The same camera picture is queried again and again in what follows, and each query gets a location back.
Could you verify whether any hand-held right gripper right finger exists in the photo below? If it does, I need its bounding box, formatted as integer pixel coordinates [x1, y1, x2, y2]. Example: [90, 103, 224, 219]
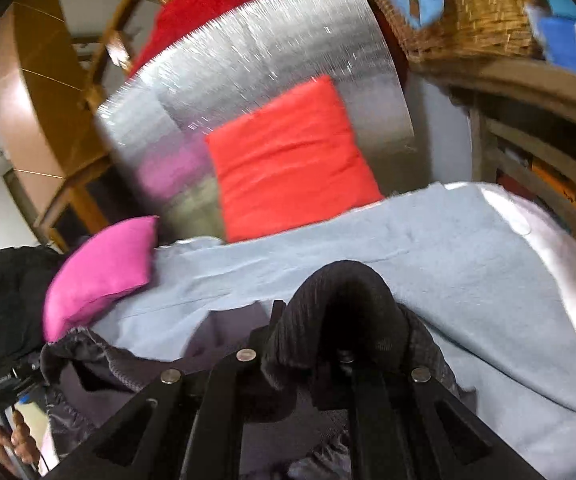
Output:
[317, 354, 545, 480]

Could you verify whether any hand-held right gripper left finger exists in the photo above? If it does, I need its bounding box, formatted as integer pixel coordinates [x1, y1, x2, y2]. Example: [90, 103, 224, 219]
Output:
[63, 301, 286, 480]

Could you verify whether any dark purple quilted jacket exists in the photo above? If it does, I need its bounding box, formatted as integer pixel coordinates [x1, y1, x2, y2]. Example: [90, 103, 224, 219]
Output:
[40, 260, 479, 480]

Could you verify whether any person's left hand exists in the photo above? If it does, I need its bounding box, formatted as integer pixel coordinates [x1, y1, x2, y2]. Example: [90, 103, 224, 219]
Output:
[0, 411, 42, 472]

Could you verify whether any black puffer jacket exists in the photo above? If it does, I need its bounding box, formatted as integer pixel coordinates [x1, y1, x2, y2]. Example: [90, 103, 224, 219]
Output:
[0, 245, 69, 376]

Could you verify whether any grey blanket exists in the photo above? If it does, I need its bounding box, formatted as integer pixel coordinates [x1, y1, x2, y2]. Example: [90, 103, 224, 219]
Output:
[90, 182, 576, 480]

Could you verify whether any magenta pillow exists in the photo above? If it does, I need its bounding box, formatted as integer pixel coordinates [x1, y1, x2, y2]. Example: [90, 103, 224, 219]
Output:
[43, 216, 161, 343]

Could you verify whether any red pillow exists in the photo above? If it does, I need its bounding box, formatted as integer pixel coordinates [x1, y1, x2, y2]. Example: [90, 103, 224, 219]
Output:
[204, 75, 386, 243]

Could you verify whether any curved wooden column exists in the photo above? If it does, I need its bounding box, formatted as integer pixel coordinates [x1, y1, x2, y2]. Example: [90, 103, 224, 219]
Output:
[0, 0, 114, 256]

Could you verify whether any wooden table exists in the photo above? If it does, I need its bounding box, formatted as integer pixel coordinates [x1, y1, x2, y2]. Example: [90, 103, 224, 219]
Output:
[413, 57, 576, 261]

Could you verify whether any wooden stair railing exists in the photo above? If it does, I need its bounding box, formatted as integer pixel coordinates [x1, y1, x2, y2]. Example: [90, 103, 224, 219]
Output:
[70, 0, 179, 111]

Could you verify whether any silver foil insulation panel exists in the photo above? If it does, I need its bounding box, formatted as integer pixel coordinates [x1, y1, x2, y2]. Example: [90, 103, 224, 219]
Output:
[93, 0, 416, 246]

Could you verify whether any wicker basket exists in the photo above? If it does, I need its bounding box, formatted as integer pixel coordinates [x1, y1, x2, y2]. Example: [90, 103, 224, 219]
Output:
[365, 0, 544, 66]

